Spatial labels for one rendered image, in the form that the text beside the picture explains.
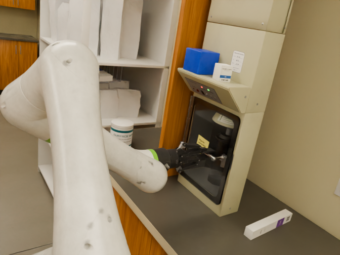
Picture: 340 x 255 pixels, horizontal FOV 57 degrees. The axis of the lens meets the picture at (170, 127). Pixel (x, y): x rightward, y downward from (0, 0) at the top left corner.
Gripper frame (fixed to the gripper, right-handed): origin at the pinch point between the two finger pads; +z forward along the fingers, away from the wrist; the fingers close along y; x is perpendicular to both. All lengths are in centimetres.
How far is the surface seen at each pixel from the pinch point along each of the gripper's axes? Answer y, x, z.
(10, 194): -115, 184, -48
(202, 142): 1.6, 7.3, 4.1
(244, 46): 44.7, -3.9, 5.3
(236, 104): 24.3, -11.3, -0.3
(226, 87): 30.5, -10.6, -6.2
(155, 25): 46, 130, 48
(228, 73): 34.4, -4.0, 0.3
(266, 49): 44.8, -12.2, 8.0
